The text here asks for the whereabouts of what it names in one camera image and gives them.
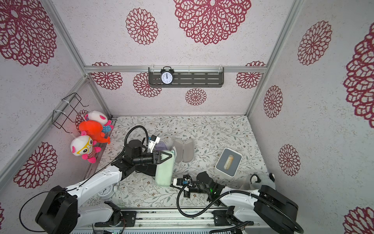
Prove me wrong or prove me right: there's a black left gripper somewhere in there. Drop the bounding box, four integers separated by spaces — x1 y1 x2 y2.
134 149 172 166

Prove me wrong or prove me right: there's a beige roll in tray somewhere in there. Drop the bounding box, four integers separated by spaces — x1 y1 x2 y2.
224 155 234 170

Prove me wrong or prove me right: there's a white rimmed grey tray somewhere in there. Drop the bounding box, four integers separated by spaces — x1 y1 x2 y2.
214 148 243 179

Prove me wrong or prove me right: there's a white pink plush doll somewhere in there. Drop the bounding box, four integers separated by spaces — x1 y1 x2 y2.
84 111 114 133

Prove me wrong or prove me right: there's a grey wall shelf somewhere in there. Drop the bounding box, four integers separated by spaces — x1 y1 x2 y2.
148 67 225 88

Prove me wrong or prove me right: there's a black wire wall rack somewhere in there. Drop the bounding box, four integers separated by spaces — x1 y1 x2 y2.
51 92 89 134

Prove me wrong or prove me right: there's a mint umbrella case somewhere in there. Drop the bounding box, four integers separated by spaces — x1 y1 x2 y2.
155 150 175 187

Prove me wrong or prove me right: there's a grey husky plush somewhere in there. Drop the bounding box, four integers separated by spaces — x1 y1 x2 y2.
240 172 276 190

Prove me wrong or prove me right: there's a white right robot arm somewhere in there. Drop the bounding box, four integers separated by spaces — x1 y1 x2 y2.
171 172 304 234

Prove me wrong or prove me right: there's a white plush with yellow glasses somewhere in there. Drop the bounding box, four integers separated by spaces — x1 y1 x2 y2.
70 135 101 163

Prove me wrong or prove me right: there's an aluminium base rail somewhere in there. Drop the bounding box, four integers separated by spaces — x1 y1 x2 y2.
70 207 297 234

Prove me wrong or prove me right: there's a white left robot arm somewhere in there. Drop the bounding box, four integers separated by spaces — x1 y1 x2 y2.
35 140 174 234

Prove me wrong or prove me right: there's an orange plush whale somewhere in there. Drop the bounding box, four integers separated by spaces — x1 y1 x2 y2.
79 121 111 144

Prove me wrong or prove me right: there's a black alarm clock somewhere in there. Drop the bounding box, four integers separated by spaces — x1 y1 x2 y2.
160 66 174 85

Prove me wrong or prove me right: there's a white round table clock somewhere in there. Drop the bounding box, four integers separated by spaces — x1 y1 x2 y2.
97 185 115 200

